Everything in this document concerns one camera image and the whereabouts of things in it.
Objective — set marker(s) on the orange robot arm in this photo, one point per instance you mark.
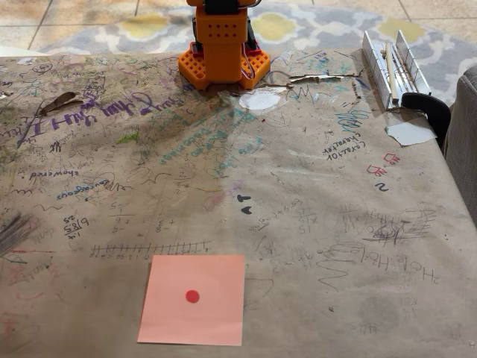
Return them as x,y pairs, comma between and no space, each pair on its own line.
221,56

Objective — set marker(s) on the pink square paper sheet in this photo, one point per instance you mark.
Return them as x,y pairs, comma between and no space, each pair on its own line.
175,317

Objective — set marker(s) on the scribbled brown paper cover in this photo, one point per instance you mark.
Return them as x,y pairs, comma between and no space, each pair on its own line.
335,298

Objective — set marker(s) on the grey yellow patterned rug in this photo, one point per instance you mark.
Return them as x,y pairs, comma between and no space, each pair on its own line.
320,28

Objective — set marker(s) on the white paper scrap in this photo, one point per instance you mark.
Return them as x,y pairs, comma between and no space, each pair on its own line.
410,133

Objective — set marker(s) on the thin wooden stick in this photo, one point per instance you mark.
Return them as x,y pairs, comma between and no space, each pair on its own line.
391,74

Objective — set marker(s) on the aluminium miter box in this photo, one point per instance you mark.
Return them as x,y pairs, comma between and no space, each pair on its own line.
404,78

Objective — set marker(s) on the black clamp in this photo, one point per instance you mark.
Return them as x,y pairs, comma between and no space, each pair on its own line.
436,110

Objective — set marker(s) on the grey upholstered seat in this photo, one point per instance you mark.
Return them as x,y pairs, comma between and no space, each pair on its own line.
464,141

